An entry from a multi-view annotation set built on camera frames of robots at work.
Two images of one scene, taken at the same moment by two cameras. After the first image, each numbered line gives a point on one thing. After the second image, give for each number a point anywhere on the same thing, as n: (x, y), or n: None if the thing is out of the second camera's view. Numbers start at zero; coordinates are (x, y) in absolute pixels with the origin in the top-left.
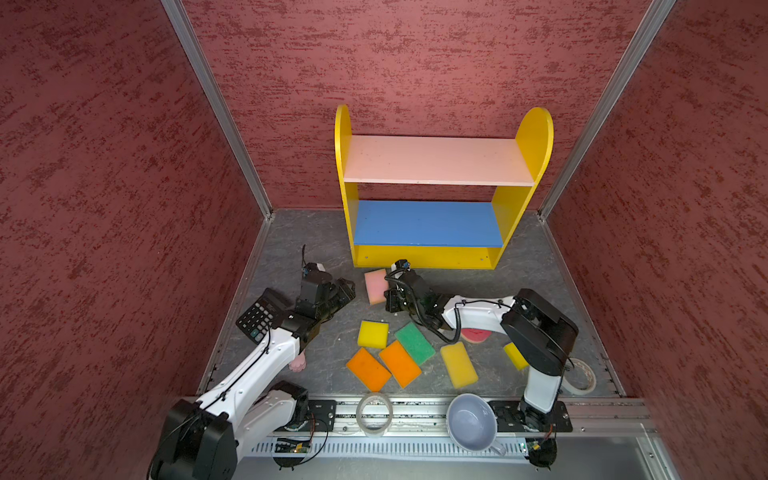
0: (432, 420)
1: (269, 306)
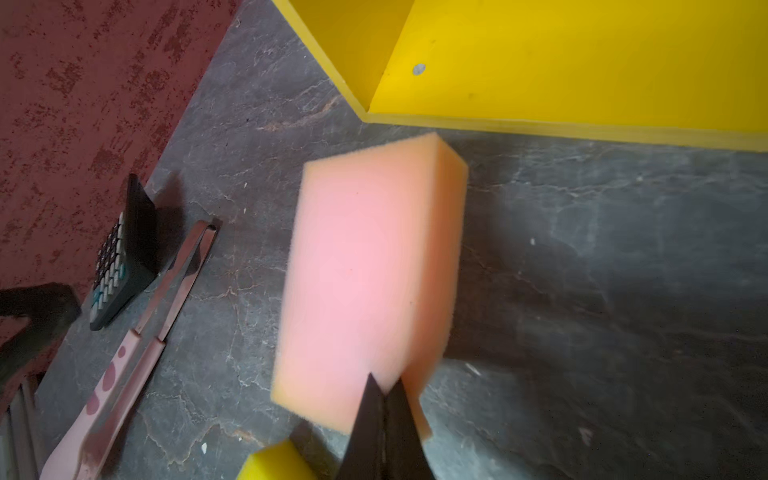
0: None
1: (132, 259)
